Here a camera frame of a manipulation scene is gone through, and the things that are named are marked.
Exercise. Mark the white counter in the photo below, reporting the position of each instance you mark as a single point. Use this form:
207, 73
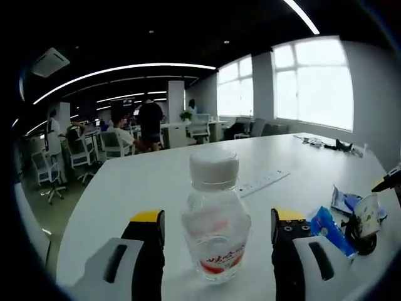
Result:
175, 133

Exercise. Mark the white tabletop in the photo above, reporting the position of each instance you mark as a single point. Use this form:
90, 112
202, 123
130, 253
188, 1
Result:
141, 188

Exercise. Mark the blue plastic packet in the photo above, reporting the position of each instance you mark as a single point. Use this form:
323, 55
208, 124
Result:
329, 229

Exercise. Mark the clear water bottle red label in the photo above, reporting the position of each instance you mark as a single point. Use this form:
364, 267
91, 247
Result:
216, 225

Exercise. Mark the grey sofa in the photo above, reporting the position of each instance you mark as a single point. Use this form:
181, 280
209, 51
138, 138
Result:
272, 128

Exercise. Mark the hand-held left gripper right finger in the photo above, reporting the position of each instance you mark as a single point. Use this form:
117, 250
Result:
286, 260

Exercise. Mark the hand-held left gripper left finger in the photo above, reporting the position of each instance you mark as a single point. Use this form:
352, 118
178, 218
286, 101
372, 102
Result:
147, 260

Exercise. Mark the green potted plant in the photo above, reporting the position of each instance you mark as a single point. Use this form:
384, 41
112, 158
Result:
186, 116

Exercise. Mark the narrow window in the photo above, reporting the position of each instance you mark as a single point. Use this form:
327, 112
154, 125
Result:
235, 87

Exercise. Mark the ceiling air conditioner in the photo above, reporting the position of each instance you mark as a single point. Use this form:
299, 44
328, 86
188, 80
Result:
51, 62

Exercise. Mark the group of white office chairs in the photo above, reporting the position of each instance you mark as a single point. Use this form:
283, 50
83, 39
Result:
81, 150

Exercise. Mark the white power strip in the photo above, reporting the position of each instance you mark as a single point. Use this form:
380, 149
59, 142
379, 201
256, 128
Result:
263, 183

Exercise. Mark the long curved ceiling light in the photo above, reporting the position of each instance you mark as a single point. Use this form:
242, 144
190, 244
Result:
125, 69

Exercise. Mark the black object with prongs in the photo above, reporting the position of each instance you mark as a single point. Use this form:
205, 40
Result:
340, 145

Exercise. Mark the wide window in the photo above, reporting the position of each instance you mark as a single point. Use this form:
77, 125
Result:
313, 81

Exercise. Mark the short ceiling light strip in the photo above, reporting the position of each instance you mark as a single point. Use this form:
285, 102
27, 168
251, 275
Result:
302, 17

